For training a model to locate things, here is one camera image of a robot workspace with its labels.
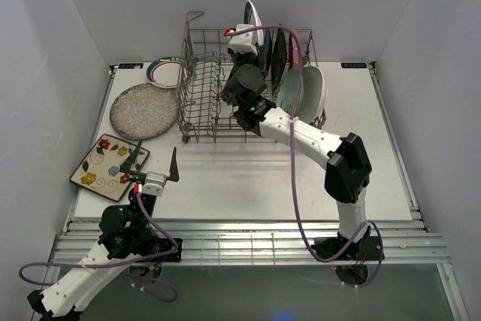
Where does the cream floral square plate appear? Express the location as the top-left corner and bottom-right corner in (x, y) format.
(70, 134), (136, 202)

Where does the teal square plate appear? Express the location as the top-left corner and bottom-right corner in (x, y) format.
(259, 30), (272, 74)

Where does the black floral square plate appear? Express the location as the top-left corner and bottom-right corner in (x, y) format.
(271, 29), (287, 92)

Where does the large teal red rimmed plate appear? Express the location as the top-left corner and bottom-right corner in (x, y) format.
(243, 0), (264, 46)

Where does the light green floral plate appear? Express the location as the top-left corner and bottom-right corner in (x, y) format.
(276, 68), (304, 114)

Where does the white oval plate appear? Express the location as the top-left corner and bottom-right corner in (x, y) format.
(296, 65), (328, 123)

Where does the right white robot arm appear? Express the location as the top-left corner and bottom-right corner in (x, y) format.
(221, 53), (372, 262)

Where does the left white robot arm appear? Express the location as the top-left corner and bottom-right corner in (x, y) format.
(27, 145), (183, 320)

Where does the pink polka dot plate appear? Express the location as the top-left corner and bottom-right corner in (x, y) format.
(288, 28), (301, 69)

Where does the grey speckled round plate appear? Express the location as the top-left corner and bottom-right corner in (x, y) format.
(109, 83), (179, 141)

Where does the small teal red rimmed plate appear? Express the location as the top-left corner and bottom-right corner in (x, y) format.
(146, 56), (194, 89)

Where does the left XDOF label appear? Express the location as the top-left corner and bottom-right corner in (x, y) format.
(118, 62), (144, 69)

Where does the xdof label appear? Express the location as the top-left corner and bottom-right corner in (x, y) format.
(118, 62), (144, 69)
(340, 62), (368, 69)

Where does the right XDOF label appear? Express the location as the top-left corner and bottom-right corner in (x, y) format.
(340, 62), (368, 69)

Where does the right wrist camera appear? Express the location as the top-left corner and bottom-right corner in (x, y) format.
(224, 24), (264, 56)

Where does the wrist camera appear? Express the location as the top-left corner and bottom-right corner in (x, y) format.
(135, 171), (167, 197)
(224, 24), (264, 56)

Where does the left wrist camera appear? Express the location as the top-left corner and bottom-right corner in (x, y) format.
(135, 171), (167, 197)

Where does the grey wire dish rack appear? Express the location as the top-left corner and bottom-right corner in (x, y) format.
(177, 12), (325, 141)

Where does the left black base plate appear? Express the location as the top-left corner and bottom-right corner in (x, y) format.
(151, 238), (183, 265)

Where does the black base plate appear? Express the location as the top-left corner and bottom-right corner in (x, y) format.
(312, 236), (384, 261)
(151, 238), (183, 265)

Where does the aluminium frame rail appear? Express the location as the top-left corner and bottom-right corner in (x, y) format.
(50, 220), (450, 266)

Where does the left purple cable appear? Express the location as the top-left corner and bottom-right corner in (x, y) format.
(18, 183), (179, 303)

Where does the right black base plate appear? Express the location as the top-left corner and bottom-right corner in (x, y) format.
(312, 236), (384, 261)

